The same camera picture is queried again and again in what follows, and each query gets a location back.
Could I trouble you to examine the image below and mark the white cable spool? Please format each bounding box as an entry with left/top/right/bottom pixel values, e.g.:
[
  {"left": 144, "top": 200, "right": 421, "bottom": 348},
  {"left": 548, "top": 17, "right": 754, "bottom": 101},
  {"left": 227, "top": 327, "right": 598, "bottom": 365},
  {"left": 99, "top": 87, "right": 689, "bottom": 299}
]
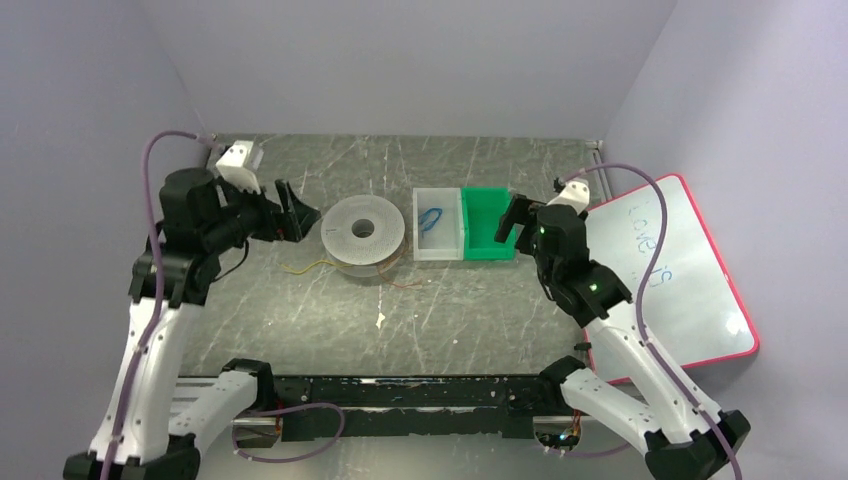
[{"left": 320, "top": 195, "right": 406, "bottom": 278}]

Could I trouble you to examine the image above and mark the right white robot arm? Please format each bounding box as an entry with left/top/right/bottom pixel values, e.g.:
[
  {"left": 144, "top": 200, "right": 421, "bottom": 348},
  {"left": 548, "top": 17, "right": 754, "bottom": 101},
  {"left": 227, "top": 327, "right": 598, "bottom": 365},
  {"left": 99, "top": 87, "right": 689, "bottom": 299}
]
[{"left": 495, "top": 195, "right": 751, "bottom": 479}]

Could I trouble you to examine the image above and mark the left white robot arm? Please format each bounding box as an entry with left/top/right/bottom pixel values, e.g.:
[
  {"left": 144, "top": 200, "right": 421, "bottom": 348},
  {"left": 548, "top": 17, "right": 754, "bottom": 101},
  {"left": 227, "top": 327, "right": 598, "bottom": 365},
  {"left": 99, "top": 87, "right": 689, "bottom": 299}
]
[{"left": 63, "top": 168, "right": 321, "bottom": 479}]

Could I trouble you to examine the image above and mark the green plastic bin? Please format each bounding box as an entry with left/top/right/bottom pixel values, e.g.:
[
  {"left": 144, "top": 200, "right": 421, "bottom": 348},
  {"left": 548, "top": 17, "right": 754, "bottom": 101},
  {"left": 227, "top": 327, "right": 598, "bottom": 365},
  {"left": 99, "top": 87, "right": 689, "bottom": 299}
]
[{"left": 461, "top": 187, "right": 516, "bottom": 261}]

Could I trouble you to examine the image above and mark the clear white plastic bin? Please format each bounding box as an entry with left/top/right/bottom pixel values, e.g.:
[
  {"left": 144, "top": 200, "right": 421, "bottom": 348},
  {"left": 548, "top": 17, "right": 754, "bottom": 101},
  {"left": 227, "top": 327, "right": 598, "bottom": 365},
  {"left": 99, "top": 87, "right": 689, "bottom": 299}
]
[{"left": 412, "top": 188, "right": 465, "bottom": 262}]

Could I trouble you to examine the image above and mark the pink framed whiteboard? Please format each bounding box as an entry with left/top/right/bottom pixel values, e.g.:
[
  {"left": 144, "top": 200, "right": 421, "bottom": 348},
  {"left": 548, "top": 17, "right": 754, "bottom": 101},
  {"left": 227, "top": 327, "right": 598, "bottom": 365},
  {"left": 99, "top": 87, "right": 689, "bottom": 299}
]
[{"left": 586, "top": 174, "right": 760, "bottom": 368}]

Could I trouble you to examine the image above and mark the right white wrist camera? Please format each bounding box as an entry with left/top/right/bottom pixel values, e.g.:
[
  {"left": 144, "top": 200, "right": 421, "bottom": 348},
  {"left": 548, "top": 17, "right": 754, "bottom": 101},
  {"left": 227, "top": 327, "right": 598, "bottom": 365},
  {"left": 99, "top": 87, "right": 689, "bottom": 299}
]
[{"left": 546, "top": 177, "right": 590, "bottom": 214}]

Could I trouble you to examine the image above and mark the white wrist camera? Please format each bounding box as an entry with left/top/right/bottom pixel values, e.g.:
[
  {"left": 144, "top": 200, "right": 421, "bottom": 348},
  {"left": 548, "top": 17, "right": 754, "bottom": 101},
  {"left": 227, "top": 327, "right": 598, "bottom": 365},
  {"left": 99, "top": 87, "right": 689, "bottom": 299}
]
[
  {"left": 215, "top": 140, "right": 264, "bottom": 194},
  {"left": 546, "top": 177, "right": 590, "bottom": 214}
]

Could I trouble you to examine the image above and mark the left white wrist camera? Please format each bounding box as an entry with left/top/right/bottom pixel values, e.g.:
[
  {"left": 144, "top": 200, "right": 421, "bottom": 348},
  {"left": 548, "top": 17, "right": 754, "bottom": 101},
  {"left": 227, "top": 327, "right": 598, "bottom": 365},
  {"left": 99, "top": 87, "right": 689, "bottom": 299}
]
[{"left": 215, "top": 140, "right": 264, "bottom": 194}]

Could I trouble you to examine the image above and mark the blue cable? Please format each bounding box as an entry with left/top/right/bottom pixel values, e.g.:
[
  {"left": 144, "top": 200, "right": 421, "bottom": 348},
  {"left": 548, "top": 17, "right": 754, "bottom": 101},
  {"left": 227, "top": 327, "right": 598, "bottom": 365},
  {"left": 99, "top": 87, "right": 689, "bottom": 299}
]
[{"left": 417, "top": 207, "right": 445, "bottom": 240}]

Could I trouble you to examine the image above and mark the red orange wound cable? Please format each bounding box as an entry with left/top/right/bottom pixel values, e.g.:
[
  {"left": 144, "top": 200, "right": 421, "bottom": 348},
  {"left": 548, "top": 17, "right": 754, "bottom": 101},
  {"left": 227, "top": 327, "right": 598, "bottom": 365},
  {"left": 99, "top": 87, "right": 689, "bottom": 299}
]
[{"left": 377, "top": 251, "right": 425, "bottom": 290}]

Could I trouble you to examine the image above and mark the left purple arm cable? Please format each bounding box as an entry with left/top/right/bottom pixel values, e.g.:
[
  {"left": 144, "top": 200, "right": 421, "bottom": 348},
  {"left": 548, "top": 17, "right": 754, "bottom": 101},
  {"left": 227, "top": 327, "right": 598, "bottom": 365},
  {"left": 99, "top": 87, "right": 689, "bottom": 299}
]
[{"left": 97, "top": 131, "right": 220, "bottom": 480}]

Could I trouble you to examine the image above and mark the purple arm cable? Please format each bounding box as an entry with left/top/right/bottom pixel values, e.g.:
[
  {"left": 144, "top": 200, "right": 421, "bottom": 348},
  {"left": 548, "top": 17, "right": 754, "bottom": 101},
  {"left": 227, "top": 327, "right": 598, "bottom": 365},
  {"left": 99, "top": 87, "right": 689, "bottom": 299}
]
[
  {"left": 97, "top": 131, "right": 220, "bottom": 480},
  {"left": 560, "top": 162, "right": 745, "bottom": 480}
]

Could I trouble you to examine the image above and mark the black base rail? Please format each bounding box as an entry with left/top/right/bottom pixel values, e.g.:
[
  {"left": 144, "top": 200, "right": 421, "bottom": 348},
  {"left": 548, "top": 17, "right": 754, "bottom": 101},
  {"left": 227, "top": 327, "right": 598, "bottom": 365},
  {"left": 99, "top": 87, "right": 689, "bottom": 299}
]
[{"left": 274, "top": 374, "right": 573, "bottom": 441}]

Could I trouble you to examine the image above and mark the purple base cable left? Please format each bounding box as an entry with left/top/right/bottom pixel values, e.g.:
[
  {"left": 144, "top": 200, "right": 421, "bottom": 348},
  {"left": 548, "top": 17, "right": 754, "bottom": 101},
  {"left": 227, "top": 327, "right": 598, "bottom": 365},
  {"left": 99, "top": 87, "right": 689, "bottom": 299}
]
[{"left": 230, "top": 402, "right": 347, "bottom": 464}]

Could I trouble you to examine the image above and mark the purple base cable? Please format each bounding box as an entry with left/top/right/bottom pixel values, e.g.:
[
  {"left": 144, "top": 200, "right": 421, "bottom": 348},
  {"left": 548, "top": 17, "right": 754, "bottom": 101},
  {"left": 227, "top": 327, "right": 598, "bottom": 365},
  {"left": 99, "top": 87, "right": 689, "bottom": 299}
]
[
  {"left": 230, "top": 402, "right": 347, "bottom": 464},
  {"left": 544, "top": 440, "right": 634, "bottom": 460}
]

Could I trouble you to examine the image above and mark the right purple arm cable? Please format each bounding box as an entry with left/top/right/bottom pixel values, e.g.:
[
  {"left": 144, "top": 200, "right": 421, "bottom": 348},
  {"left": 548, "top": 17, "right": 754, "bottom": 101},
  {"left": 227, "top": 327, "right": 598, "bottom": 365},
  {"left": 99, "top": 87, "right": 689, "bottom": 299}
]
[{"left": 560, "top": 162, "right": 745, "bottom": 480}]

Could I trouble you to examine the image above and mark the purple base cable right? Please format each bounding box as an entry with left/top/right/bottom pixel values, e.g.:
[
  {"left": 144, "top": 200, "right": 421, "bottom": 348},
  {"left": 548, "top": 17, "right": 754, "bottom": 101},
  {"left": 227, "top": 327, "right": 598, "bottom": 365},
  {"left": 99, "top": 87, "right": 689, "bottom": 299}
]
[{"left": 544, "top": 440, "right": 634, "bottom": 460}]

